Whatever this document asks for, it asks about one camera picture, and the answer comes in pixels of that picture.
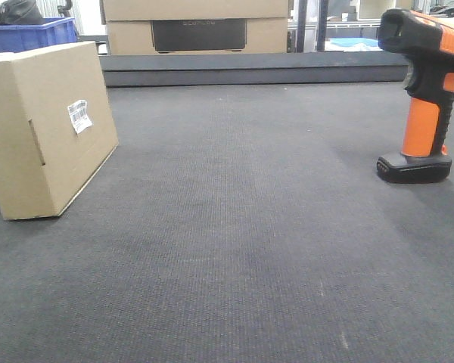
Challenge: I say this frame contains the brown cardboard package box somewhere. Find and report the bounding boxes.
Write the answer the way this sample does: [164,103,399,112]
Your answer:
[0,42,118,220]

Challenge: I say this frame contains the orange black barcode scanner gun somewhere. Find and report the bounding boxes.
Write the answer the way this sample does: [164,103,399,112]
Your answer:
[376,8,454,183]

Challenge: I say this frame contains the large printed cardboard box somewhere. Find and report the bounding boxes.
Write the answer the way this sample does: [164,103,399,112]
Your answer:
[101,0,290,55]

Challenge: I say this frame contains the white barcode label sticker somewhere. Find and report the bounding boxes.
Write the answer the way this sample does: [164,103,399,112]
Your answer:
[67,100,93,135]

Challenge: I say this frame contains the blue tray with plastic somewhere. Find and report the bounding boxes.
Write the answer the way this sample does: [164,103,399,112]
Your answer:
[325,38,381,52]

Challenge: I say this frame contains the dark grey foam step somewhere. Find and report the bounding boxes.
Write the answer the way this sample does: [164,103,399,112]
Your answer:
[99,51,407,88]

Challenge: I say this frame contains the beige plastic container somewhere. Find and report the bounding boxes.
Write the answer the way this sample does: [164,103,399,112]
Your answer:
[357,0,396,20]

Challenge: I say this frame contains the blue plastic bin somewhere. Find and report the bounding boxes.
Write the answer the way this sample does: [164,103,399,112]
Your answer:
[0,17,77,53]

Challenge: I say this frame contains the black bag in bin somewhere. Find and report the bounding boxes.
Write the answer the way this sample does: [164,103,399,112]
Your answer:
[0,0,45,26]

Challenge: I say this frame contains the black metal post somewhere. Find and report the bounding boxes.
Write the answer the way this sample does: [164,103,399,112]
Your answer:
[296,0,307,53]

